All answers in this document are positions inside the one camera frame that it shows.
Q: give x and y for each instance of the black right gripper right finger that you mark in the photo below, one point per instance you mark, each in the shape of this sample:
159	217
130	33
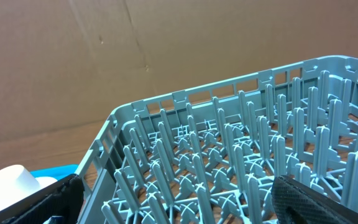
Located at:
294	202

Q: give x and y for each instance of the teal plastic serving tray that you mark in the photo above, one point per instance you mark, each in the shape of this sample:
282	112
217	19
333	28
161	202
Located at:
56	172

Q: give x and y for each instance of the grey plastic dishwasher rack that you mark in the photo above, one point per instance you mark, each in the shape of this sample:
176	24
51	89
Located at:
209	153

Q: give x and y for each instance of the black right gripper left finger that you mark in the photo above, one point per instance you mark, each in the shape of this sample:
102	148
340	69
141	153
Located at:
62	202

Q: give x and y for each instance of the white paper cup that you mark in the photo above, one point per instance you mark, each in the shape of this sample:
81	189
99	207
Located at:
17	183

